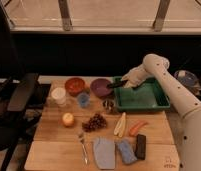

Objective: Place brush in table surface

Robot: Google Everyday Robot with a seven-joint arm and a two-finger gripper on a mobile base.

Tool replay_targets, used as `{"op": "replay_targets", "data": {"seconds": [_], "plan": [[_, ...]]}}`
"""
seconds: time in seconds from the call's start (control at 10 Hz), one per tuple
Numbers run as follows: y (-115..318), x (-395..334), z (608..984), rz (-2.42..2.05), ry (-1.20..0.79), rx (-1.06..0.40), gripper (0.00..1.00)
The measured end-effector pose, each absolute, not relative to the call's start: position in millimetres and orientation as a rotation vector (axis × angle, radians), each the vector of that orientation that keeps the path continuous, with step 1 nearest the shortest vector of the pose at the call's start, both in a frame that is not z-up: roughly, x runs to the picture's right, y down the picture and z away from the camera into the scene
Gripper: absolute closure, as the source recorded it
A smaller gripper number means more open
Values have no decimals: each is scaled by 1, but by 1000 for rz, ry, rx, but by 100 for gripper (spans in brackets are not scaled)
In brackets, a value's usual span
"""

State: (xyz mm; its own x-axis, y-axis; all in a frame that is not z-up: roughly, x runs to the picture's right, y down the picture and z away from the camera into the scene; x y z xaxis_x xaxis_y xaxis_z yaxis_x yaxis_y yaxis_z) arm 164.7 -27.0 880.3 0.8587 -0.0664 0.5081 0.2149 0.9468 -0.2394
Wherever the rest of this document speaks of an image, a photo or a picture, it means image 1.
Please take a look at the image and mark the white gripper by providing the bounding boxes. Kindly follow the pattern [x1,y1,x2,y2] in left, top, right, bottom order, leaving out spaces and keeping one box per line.
[121,65,150,88]

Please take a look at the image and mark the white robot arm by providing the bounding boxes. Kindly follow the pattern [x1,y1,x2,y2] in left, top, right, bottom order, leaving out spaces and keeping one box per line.
[122,54,201,171]

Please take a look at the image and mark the green plastic tray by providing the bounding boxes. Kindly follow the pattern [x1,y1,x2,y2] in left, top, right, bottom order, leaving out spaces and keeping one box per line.
[114,78,170,112]

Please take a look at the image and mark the small metal cup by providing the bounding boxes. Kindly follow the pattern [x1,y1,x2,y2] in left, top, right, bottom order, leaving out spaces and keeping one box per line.
[103,99,115,113]

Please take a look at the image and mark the purple bowl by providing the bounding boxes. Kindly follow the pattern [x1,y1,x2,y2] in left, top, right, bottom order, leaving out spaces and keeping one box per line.
[90,78,112,98]

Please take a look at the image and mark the orange carrot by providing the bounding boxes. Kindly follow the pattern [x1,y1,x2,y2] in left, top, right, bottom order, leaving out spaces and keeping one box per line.
[129,121,147,136]

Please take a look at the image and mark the blue round object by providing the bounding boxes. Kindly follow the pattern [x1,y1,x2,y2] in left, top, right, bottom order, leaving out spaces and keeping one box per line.
[174,70,198,87]

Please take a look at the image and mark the yellow banana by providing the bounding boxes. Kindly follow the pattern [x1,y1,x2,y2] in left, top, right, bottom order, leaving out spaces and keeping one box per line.
[114,112,126,137]

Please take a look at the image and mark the blue cup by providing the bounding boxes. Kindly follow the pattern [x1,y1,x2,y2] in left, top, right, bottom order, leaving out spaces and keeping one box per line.
[77,93,90,108]

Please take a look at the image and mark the bunch of dark grapes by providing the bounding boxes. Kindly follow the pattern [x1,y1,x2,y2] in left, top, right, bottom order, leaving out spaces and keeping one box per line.
[82,113,107,132]

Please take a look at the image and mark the red bowl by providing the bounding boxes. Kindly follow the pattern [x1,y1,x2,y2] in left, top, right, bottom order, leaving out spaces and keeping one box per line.
[65,77,85,96]

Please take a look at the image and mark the black rectangular block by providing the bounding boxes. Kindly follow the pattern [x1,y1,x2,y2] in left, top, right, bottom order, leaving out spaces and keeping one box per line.
[135,134,146,160]

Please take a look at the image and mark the white cup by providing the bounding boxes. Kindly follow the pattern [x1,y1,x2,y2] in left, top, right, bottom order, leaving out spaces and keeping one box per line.
[51,87,66,106]

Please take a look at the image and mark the grey cloth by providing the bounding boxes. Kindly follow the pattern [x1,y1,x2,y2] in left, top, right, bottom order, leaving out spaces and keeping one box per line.
[93,137,115,170]

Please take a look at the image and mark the yellow apple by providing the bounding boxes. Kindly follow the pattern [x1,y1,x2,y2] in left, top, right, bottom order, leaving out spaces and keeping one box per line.
[62,113,75,127]

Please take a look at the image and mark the blue sponge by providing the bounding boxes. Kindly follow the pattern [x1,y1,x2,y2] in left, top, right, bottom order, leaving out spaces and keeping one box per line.
[116,139,137,165]

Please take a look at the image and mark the black chair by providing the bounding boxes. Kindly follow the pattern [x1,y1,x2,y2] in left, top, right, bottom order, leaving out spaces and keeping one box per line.
[0,1,40,171]

